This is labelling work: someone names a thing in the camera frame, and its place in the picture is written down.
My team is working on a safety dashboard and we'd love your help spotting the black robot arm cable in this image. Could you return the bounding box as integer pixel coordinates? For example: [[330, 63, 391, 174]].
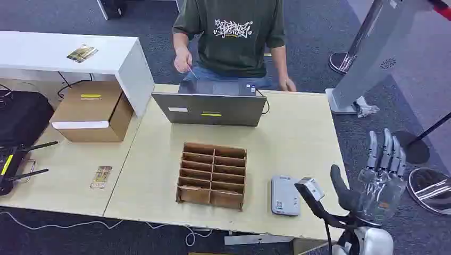
[[323, 220, 334, 255]]

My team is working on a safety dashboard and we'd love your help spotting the thin metal wire loop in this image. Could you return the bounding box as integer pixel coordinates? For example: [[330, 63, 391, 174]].
[[14, 158, 37, 183]]

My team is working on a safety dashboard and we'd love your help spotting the black stanchion post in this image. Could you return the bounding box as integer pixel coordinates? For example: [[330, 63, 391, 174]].
[[393, 112, 451, 165]]

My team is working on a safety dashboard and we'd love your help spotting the white bench table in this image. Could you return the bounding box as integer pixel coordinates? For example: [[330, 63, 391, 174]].
[[0, 30, 156, 118]]

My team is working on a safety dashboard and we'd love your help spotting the white kiosk stand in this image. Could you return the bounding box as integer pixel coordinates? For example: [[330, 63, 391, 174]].
[[324, 0, 435, 115]]

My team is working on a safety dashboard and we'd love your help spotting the grey desk crossbar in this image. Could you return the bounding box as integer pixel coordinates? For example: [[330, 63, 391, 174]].
[[224, 233, 294, 246]]

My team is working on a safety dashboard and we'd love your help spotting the person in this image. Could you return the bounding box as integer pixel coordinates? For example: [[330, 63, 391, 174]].
[[172, 0, 297, 93]]

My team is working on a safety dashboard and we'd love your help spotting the white cable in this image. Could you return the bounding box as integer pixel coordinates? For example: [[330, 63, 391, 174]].
[[0, 210, 214, 248]]

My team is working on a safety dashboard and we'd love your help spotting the brown cardboard box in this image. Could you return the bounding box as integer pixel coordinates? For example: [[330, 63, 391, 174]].
[[49, 81, 135, 143]]

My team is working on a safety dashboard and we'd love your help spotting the chrome stanchion base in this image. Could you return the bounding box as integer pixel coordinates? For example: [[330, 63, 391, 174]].
[[406, 167, 451, 216]]

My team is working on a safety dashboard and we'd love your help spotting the printed card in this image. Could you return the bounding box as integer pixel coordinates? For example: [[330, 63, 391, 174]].
[[66, 44, 99, 64], [89, 165, 113, 190]]

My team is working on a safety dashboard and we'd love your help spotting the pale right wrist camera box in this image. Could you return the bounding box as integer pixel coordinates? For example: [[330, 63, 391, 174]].
[[294, 177, 325, 203]]

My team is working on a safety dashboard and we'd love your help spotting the black laptop cable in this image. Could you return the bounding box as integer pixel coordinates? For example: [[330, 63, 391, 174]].
[[256, 89, 271, 115]]

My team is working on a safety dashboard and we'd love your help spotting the black bag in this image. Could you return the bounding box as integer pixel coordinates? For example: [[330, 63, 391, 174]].
[[0, 90, 55, 149]]

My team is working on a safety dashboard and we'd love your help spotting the grey laptop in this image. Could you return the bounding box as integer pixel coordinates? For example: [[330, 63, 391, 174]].
[[151, 79, 268, 128]]

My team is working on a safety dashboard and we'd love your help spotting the wooden compartment card box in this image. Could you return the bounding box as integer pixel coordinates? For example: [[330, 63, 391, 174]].
[[176, 142, 247, 212]]

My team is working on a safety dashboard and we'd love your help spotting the grey card reader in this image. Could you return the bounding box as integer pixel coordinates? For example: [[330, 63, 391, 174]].
[[270, 176, 301, 217]]

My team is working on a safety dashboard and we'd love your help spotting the person's right hand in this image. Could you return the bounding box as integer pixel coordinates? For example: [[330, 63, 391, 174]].
[[174, 46, 194, 74]]

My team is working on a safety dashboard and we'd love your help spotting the black router with antennas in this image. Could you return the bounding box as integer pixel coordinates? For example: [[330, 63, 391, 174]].
[[0, 140, 59, 197]]

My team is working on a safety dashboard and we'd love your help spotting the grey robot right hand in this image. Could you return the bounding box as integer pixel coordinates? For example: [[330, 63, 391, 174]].
[[330, 128, 408, 227]]

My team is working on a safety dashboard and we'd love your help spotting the crumpled clear plastic wrap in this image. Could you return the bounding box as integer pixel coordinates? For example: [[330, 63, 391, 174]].
[[354, 95, 381, 118]]

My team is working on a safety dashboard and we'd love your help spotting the chrome stanchion post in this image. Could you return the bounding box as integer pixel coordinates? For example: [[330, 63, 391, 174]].
[[328, 0, 383, 75]]

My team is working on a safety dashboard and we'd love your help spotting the person's left hand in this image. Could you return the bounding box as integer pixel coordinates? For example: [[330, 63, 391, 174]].
[[279, 76, 297, 93]]

